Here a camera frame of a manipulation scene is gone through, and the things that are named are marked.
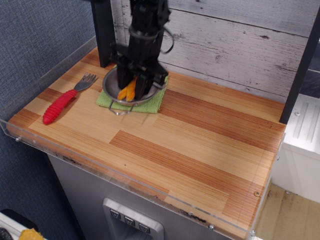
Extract black right vertical post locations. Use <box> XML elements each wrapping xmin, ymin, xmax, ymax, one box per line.
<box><xmin>279</xmin><ymin>9</ymin><xmax>320</xmax><ymax>124</ymax></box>

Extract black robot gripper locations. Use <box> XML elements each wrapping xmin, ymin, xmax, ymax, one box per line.
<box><xmin>110</xmin><ymin>31</ymin><xmax>168</xmax><ymax>100</ymax></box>

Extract white ribbed side unit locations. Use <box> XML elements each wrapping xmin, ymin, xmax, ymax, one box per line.
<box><xmin>270</xmin><ymin>94</ymin><xmax>320</xmax><ymax>203</ymax></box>

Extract grey toy fridge cabinet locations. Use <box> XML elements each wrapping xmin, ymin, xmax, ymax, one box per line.
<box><xmin>48</xmin><ymin>155</ymin><xmax>255</xmax><ymax>240</ymax></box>

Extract silver dispenser button panel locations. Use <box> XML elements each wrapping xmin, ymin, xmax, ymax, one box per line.
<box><xmin>103</xmin><ymin>197</ymin><xmax>165</xmax><ymax>240</ymax></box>

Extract stainless steel bowl with handles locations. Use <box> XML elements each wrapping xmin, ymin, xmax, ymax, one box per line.
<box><xmin>102</xmin><ymin>66</ymin><xmax>168</xmax><ymax>116</ymax></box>

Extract green cloth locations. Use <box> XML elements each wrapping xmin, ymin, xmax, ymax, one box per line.
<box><xmin>96</xmin><ymin>63</ymin><xmax>170</xmax><ymax>114</ymax></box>

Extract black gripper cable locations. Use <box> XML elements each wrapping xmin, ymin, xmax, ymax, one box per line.
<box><xmin>159</xmin><ymin>26</ymin><xmax>175</xmax><ymax>54</ymax></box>

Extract yellow object at corner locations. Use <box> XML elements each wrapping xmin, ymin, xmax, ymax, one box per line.
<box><xmin>18</xmin><ymin>228</ymin><xmax>44</xmax><ymax>240</ymax></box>

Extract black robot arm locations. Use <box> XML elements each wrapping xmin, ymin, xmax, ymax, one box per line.
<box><xmin>110</xmin><ymin>0</ymin><xmax>171</xmax><ymax>102</ymax></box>

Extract black vertical post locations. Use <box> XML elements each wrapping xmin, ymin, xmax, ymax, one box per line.
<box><xmin>90</xmin><ymin>0</ymin><xmax>116</xmax><ymax>68</ymax></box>
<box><xmin>279</xmin><ymin>9</ymin><xmax>320</xmax><ymax>124</ymax></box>

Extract clear acrylic table guard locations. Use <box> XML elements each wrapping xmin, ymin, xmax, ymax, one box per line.
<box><xmin>6</xmin><ymin>31</ymin><xmax>289</xmax><ymax>227</ymax></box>

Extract red-handled metal fork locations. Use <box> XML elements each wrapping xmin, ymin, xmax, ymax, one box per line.
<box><xmin>42</xmin><ymin>73</ymin><xmax>97</xmax><ymax>125</ymax></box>

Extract black left vertical post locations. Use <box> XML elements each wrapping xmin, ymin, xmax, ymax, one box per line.
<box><xmin>90</xmin><ymin>0</ymin><xmax>116</xmax><ymax>68</ymax></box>

